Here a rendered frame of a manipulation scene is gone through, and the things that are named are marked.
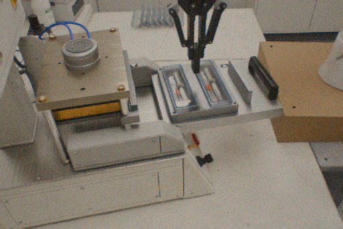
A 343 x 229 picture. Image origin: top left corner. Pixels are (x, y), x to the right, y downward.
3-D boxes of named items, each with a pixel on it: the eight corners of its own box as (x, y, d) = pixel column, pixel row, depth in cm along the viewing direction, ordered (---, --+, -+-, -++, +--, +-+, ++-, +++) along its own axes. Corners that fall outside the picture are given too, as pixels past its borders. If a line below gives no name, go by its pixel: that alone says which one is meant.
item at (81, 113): (51, 126, 69) (38, 92, 63) (57, 70, 86) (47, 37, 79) (131, 114, 71) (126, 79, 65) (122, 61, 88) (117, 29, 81)
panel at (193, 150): (213, 187, 88) (184, 150, 76) (187, 115, 110) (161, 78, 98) (219, 183, 88) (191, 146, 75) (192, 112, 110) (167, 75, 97)
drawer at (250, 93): (165, 138, 78) (164, 114, 72) (151, 85, 94) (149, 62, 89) (280, 119, 81) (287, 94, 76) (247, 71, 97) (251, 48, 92)
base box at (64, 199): (7, 234, 80) (-22, 193, 69) (27, 130, 108) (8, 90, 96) (214, 193, 87) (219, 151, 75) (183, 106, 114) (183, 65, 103)
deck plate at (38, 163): (-25, 195, 68) (-27, 193, 68) (5, 96, 94) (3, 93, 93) (186, 158, 74) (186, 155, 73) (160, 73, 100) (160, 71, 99)
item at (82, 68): (17, 142, 66) (-10, 92, 57) (33, 62, 89) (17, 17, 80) (134, 123, 69) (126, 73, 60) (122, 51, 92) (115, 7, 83)
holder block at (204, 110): (171, 122, 76) (171, 114, 74) (157, 75, 91) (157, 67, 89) (238, 112, 78) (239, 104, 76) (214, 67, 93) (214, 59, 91)
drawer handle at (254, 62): (269, 100, 81) (272, 87, 78) (247, 67, 92) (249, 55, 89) (277, 98, 81) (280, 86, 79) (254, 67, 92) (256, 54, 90)
